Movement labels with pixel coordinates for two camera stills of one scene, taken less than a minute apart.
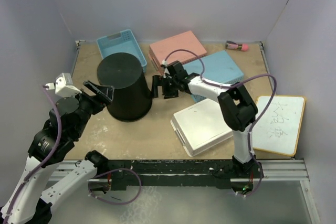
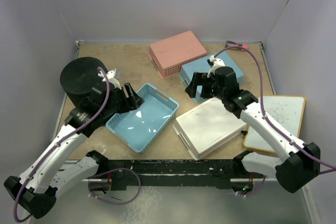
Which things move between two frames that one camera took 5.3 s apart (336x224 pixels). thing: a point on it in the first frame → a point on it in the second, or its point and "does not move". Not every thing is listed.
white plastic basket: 201,126 does not move
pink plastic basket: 182,48 does not move
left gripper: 105,94 → 133,102
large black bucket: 132,100 → 78,76
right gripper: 158,81 → 197,80
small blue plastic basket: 123,42 → 140,128
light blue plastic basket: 219,68 does not move
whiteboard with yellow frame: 279,129 does not move
